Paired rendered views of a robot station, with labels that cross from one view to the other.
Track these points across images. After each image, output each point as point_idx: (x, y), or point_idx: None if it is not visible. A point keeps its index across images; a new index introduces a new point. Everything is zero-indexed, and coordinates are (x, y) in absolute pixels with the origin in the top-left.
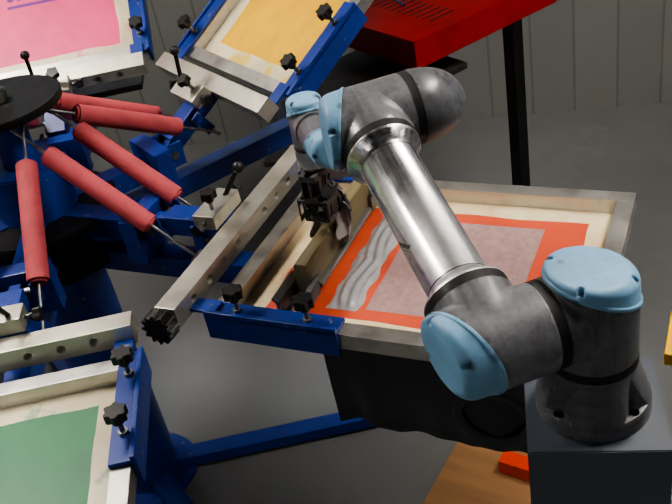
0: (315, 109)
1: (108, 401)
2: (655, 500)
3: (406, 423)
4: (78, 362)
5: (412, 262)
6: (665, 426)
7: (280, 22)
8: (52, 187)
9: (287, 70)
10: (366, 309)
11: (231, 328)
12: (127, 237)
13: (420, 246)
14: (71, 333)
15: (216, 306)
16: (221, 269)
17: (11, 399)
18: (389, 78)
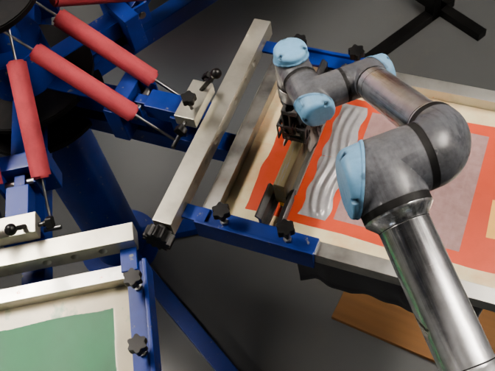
0: (303, 62)
1: (120, 304)
2: None
3: (356, 289)
4: (64, 188)
5: (429, 343)
6: None
7: None
8: (37, 67)
9: None
10: (334, 218)
11: (219, 235)
12: (112, 121)
13: (439, 337)
14: (82, 244)
15: (205, 216)
16: (204, 170)
17: (37, 299)
18: (408, 140)
